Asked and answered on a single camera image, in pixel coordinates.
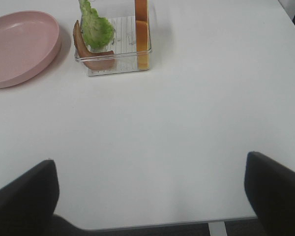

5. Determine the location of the clear right plastic container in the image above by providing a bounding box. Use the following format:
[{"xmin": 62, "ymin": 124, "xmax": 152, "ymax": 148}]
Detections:
[{"xmin": 75, "ymin": 15, "xmax": 152, "ymax": 76}]

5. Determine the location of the pink round plate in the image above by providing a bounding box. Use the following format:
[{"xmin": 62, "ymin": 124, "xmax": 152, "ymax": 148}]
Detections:
[{"xmin": 0, "ymin": 11, "xmax": 61, "ymax": 89}]

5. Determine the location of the white bread slice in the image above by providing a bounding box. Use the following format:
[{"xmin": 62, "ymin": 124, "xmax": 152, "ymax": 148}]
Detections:
[{"xmin": 135, "ymin": 0, "xmax": 149, "ymax": 70}]

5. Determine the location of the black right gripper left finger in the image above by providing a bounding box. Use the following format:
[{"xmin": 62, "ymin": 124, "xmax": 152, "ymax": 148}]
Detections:
[{"xmin": 0, "ymin": 160, "xmax": 59, "ymax": 236}]

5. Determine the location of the brown bacon strip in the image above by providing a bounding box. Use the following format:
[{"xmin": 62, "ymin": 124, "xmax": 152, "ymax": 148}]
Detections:
[{"xmin": 73, "ymin": 20, "xmax": 116, "ymax": 71}]

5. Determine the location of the green lettuce leaf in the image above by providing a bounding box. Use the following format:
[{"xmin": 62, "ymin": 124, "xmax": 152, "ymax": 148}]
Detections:
[{"xmin": 79, "ymin": 0, "xmax": 114, "ymax": 49}]

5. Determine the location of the white table leg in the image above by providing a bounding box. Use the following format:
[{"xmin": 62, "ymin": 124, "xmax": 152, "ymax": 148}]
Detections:
[{"xmin": 208, "ymin": 221, "xmax": 227, "ymax": 236}]

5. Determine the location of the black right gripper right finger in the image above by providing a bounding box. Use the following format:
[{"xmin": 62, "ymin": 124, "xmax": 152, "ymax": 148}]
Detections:
[{"xmin": 244, "ymin": 151, "xmax": 295, "ymax": 236}]

